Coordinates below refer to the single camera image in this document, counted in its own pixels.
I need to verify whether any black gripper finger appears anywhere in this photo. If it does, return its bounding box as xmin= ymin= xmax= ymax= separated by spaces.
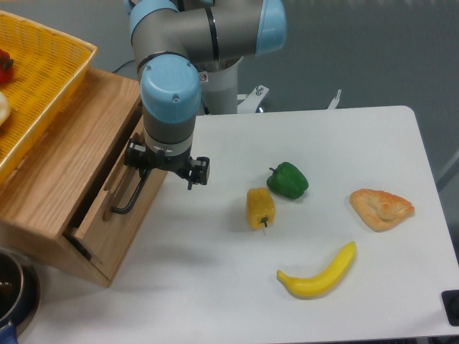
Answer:
xmin=124 ymin=138 xmax=148 ymax=178
xmin=179 ymin=156 xmax=210 ymax=190

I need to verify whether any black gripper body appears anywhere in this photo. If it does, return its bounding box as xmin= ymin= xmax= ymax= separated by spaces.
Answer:
xmin=143 ymin=146 xmax=191 ymax=174

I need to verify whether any wooden top drawer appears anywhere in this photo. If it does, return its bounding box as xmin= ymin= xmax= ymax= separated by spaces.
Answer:
xmin=64 ymin=109 xmax=166 ymax=269

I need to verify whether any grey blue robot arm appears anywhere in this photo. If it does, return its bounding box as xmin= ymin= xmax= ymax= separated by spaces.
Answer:
xmin=125 ymin=1 xmax=287 ymax=185

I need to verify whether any wooden drawer cabinet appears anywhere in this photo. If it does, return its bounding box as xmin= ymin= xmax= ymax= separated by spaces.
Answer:
xmin=0 ymin=67 xmax=169 ymax=288

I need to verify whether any yellow bell pepper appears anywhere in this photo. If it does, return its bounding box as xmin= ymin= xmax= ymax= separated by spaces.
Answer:
xmin=246 ymin=188 xmax=275 ymax=229

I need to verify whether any green bell pepper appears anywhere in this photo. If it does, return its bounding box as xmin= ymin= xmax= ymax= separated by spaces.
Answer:
xmin=266 ymin=162 xmax=309 ymax=200

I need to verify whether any yellow plastic basket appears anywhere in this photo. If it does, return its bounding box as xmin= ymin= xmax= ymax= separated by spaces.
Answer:
xmin=1 ymin=11 xmax=98 ymax=181

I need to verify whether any white round object in basket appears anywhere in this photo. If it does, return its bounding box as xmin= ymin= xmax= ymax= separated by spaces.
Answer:
xmin=0 ymin=92 xmax=11 ymax=125

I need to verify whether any red bell pepper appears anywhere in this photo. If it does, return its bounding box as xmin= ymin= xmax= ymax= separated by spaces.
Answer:
xmin=0 ymin=49 xmax=14 ymax=84

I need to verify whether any yellow banana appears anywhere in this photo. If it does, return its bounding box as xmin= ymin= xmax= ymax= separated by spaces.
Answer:
xmin=276 ymin=242 xmax=357 ymax=299

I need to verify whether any dark metal pot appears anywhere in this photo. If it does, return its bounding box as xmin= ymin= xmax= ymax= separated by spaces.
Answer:
xmin=1 ymin=249 xmax=41 ymax=343

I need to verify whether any baked pastry slice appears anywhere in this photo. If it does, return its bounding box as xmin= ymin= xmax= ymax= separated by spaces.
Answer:
xmin=349 ymin=188 xmax=415 ymax=232

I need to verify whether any black square table fixture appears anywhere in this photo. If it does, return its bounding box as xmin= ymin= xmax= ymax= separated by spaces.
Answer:
xmin=441 ymin=290 xmax=459 ymax=327

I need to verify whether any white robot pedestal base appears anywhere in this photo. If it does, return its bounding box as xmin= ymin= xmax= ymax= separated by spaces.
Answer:
xmin=197 ymin=57 xmax=243 ymax=115

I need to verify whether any black cable on floor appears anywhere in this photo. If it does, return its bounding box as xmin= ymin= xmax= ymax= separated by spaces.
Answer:
xmin=111 ymin=59 xmax=136 ymax=75

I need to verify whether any blue pot handle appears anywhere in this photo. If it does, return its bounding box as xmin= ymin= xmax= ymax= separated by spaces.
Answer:
xmin=0 ymin=321 xmax=18 ymax=344

